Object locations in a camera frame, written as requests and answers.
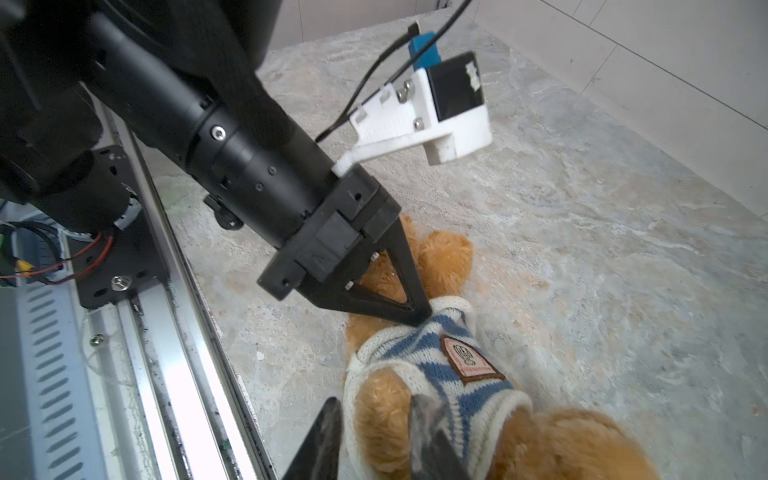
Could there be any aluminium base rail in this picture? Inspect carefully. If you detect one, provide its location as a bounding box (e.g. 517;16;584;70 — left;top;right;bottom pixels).
0;101;277;480

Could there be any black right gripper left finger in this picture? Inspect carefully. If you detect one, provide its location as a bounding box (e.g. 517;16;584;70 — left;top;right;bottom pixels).
283;397;343;480

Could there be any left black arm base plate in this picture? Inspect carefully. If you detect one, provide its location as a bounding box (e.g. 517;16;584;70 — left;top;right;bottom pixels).
73;145;168;310

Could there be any blue white striped knit sweater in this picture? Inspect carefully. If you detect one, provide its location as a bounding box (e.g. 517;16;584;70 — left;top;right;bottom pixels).
343;296;532;479

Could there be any brown plush teddy bear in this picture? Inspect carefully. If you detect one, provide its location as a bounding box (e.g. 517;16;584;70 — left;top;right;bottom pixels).
344;229;657;479

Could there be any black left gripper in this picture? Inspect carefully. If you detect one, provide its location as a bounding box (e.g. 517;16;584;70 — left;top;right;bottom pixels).
258;165;432;327

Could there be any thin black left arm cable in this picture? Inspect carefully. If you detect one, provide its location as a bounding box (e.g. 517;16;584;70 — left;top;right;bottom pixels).
314;0;475;144

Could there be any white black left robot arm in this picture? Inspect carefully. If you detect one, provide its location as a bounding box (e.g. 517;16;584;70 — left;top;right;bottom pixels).
1;1;431;326

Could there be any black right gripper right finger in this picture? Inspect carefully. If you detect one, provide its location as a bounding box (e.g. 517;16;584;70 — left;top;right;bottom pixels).
408;394;470;480

